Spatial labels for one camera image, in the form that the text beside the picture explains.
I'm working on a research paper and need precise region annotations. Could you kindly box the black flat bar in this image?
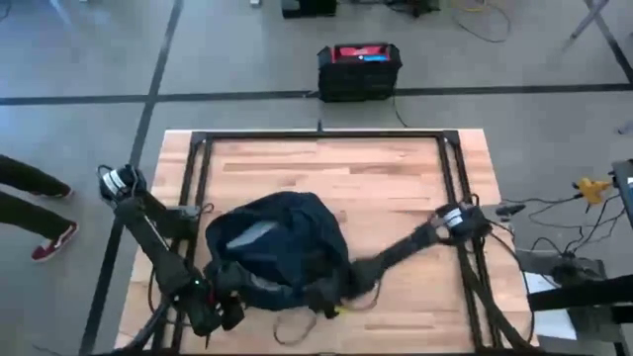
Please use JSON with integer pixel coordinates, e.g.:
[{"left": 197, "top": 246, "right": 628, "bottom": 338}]
[{"left": 526, "top": 274, "right": 633, "bottom": 312}]

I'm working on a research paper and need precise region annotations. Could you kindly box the dark cable clutter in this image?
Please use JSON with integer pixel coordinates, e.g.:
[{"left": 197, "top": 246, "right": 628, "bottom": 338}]
[{"left": 350, "top": 0, "right": 441, "bottom": 19}]

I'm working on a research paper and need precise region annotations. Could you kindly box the white paper sheet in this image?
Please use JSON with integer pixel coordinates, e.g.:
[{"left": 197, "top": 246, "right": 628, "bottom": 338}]
[{"left": 522, "top": 270, "right": 579, "bottom": 342}]

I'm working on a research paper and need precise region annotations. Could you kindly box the yellow cable plug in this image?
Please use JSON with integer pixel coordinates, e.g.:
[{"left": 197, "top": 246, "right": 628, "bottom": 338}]
[{"left": 573, "top": 177, "right": 613, "bottom": 207}]

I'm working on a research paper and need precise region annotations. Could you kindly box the grey equipment box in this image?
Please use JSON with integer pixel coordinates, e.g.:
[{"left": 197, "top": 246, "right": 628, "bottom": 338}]
[{"left": 513, "top": 248, "right": 608, "bottom": 287}]

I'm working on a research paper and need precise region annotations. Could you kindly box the person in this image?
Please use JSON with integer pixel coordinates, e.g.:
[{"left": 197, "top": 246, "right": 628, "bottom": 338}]
[{"left": 0, "top": 153, "right": 80, "bottom": 263}]

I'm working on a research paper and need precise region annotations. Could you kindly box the black cable bundle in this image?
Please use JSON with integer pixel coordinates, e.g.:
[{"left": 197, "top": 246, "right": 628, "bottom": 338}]
[{"left": 498, "top": 192, "right": 627, "bottom": 254}]

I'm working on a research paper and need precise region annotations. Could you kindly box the black and red power station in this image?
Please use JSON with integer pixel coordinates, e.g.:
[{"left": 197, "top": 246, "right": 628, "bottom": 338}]
[{"left": 316, "top": 42, "right": 403, "bottom": 104}]

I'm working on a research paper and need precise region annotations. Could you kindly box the black power cable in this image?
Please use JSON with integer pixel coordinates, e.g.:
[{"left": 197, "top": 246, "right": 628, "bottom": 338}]
[{"left": 392, "top": 96, "right": 409, "bottom": 129}]

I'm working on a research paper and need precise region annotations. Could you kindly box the grey stand leg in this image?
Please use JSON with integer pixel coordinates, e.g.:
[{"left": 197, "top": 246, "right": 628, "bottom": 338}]
[{"left": 561, "top": 0, "right": 612, "bottom": 50}]

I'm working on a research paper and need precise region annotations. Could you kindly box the black floor cable loop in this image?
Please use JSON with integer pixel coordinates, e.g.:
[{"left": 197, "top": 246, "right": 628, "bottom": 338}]
[{"left": 454, "top": 2, "right": 511, "bottom": 45}]

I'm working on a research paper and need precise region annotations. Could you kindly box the small black device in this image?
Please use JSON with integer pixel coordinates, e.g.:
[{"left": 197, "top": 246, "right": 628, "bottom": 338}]
[{"left": 494, "top": 202, "right": 526, "bottom": 219}]

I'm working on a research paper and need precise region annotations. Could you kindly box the grey laptop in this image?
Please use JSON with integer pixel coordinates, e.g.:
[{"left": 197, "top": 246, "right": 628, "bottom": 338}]
[{"left": 611, "top": 157, "right": 633, "bottom": 231}]

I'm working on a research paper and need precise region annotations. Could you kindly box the yellow floor cable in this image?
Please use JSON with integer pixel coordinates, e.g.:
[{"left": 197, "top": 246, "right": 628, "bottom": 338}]
[{"left": 448, "top": 0, "right": 490, "bottom": 14}]

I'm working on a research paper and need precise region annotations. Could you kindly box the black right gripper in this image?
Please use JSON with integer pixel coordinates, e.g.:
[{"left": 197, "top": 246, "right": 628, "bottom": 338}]
[{"left": 318, "top": 259, "right": 382, "bottom": 318}]

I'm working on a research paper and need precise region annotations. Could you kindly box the black equipment box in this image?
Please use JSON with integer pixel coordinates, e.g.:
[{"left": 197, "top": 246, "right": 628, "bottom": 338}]
[{"left": 280, "top": 0, "right": 339, "bottom": 20}]

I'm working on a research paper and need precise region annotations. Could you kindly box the dark blue backpack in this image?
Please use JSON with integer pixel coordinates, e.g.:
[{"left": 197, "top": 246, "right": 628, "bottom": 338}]
[{"left": 203, "top": 190, "right": 356, "bottom": 318}]

